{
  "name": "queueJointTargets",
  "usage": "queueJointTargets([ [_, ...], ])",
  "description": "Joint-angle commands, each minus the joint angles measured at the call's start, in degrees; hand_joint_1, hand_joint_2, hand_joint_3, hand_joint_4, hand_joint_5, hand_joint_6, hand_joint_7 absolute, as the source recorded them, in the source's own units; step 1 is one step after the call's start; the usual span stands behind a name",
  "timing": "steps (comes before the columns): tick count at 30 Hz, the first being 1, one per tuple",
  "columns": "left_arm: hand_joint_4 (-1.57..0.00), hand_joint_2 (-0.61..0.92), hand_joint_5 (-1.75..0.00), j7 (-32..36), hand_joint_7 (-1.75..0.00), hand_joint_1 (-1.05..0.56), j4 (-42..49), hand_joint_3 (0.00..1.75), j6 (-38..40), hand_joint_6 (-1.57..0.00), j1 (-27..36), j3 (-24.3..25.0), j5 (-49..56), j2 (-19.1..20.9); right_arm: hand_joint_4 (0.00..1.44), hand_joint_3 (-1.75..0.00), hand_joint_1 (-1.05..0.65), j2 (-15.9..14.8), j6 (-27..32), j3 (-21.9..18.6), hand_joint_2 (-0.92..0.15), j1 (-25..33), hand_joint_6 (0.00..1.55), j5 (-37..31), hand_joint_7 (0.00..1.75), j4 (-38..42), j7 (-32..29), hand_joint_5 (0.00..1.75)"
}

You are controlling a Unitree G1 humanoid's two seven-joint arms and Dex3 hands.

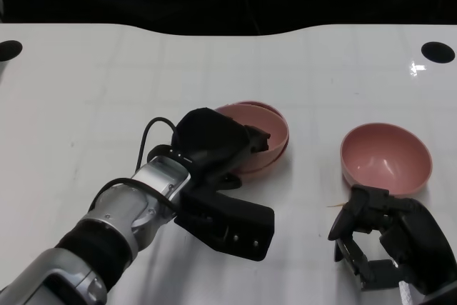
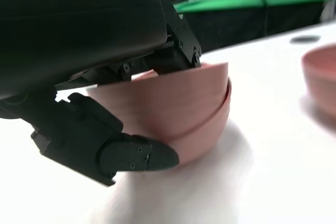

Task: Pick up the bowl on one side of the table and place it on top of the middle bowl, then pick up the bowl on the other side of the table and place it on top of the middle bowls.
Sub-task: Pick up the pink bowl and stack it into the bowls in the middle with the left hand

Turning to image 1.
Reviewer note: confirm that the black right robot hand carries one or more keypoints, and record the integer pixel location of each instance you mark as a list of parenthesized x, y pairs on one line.
[(417, 233)]

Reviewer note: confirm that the thin orange sliver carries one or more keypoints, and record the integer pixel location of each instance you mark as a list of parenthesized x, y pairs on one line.
[(335, 206)]

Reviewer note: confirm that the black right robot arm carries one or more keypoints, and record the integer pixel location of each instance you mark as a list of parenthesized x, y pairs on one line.
[(444, 296)]

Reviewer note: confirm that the black round table grommet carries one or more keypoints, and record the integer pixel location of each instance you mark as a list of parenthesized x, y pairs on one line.
[(437, 52), (9, 50)]

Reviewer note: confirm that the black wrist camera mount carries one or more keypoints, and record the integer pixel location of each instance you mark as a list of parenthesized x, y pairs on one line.
[(242, 223)]

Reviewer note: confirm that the pink plastic bowl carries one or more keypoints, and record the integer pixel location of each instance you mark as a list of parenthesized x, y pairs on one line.
[(266, 168), (260, 117), (383, 155)]

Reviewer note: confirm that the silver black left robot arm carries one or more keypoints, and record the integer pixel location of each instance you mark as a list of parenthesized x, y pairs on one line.
[(118, 212)]

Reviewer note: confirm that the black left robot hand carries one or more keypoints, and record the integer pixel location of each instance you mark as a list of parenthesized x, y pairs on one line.
[(210, 140)]

